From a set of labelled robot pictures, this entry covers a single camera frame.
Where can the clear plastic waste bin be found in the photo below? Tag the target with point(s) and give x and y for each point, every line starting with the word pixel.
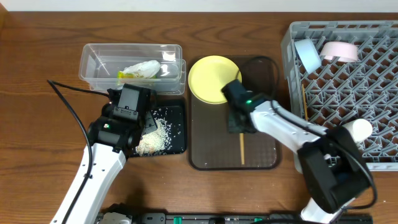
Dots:
pixel 100 64

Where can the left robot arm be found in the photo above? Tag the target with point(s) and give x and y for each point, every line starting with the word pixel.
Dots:
pixel 110 141

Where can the yellow plate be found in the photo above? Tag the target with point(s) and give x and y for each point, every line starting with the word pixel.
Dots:
pixel 209 75

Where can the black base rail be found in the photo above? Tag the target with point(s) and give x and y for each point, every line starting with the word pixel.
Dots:
pixel 121 213

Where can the pale green cup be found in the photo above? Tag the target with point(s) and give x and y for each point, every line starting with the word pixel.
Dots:
pixel 359 129

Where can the grey dishwasher rack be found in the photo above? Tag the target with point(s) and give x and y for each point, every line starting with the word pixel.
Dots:
pixel 339 92

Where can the green snack wrapper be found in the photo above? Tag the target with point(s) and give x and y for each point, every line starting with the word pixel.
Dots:
pixel 124 77

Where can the light blue bowl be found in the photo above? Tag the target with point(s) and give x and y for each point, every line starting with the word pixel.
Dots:
pixel 308 55

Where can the rice pile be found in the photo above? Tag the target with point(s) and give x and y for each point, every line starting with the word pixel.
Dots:
pixel 156 142

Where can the black waste tray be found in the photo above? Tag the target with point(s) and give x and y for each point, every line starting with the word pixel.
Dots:
pixel 173 111

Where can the brown plastic serving tray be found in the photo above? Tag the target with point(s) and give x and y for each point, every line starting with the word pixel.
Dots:
pixel 212 147

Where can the wooden chopstick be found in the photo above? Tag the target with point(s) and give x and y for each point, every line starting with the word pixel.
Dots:
pixel 304 103
pixel 241 146

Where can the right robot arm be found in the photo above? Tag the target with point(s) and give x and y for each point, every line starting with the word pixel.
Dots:
pixel 333 168

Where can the pink bowl with rice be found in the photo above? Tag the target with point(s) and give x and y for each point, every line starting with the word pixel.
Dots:
pixel 344 52

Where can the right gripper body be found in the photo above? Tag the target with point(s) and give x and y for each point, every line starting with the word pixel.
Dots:
pixel 236 127

